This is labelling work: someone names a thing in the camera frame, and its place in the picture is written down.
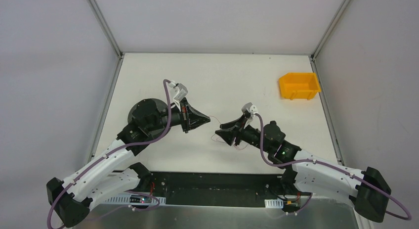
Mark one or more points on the black cable spool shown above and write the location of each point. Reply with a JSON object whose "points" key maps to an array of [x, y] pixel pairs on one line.
{"points": [[149, 117]]}

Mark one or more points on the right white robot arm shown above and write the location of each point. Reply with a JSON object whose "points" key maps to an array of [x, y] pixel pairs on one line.
{"points": [[365, 190]]}

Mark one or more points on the aluminium frame rail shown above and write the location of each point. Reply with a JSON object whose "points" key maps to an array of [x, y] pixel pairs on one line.
{"points": [[83, 191]]}

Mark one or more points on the orange plastic bin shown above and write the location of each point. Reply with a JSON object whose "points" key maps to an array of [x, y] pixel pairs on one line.
{"points": [[299, 86]]}

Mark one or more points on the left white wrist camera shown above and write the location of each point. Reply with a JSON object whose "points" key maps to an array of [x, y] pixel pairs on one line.
{"points": [[177, 92]]}

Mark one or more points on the left white cable duct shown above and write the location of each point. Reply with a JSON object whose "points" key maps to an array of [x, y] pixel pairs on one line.
{"points": [[134, 199]]}

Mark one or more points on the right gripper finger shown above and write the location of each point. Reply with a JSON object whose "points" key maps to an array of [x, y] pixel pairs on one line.
{"points": [[230, 136], [236, 123]]}

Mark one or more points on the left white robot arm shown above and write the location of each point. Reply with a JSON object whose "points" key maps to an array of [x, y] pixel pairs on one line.
{"points": [[121, 150]]}

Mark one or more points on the white cable duct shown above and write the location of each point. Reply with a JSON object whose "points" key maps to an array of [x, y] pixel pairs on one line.
{"points": [[134, 199], [274, 203]]}

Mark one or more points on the right white cable duct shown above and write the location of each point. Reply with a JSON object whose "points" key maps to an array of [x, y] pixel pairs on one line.
{"points": [[274, 203]]}

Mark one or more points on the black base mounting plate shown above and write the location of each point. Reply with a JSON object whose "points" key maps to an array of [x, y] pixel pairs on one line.
{"points": [[216, 189]]}

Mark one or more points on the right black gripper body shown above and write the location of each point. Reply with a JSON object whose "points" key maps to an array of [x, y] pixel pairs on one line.
{"points": [[240, 132]]}

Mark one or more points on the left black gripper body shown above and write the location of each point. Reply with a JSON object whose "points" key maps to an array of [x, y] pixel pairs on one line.
{"points": [[186, 116]]}

